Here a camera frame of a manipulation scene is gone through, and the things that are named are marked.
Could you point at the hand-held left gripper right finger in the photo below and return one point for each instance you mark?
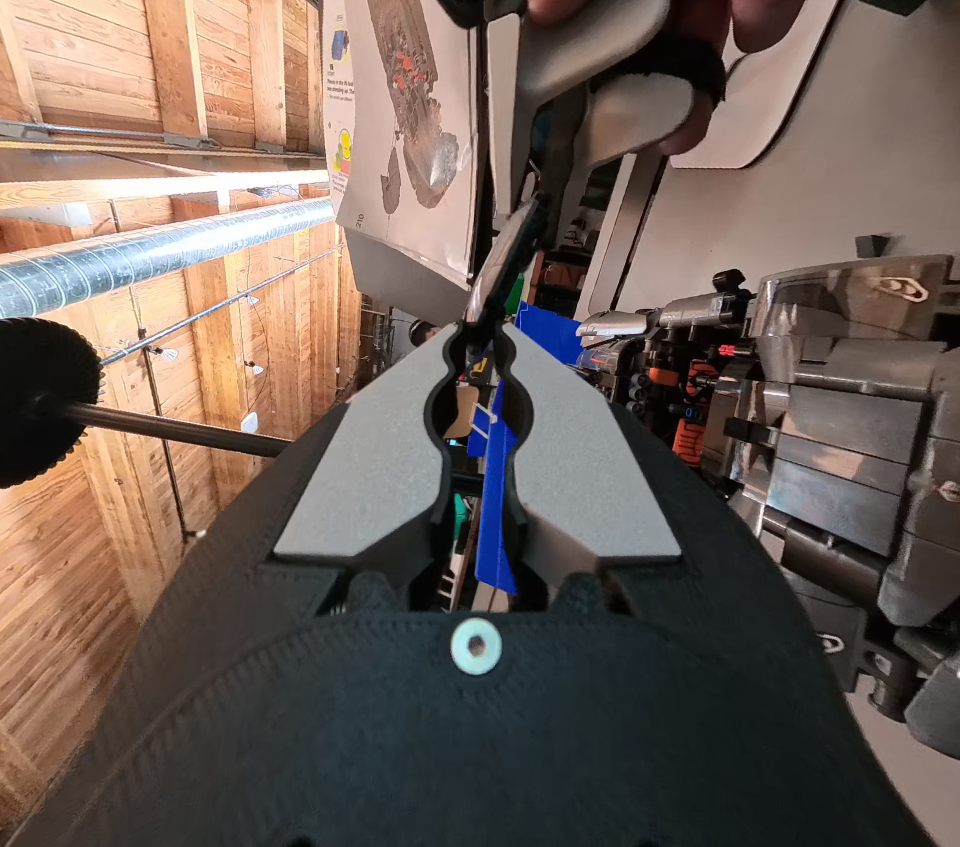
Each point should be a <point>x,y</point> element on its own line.
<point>600,479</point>

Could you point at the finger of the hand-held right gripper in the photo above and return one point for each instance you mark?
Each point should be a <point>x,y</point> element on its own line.
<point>504,97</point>

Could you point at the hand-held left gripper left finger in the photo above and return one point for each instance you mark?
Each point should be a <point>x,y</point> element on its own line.
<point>360,479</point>

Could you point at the lego instruction booklet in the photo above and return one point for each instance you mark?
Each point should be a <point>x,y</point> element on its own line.
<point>360,112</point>

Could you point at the dark grey lego assembly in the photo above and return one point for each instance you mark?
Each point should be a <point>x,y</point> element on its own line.
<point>510,247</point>

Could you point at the grey lego car model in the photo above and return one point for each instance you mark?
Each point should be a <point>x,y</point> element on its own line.
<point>847,412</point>

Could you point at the small black lego piece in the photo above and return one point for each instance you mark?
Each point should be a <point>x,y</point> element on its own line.
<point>871,245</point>

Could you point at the blue plastic bin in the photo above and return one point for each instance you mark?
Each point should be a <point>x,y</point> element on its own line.
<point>496,487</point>

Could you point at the black pole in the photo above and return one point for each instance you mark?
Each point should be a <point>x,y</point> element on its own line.
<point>187,428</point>

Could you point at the dark grey divider panel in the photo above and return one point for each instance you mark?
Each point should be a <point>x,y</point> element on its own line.
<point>397,262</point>

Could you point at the white book stand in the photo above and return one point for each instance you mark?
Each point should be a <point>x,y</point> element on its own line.
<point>787,97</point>

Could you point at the metal air duct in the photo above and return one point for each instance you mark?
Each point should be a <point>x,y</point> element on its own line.
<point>150,254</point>

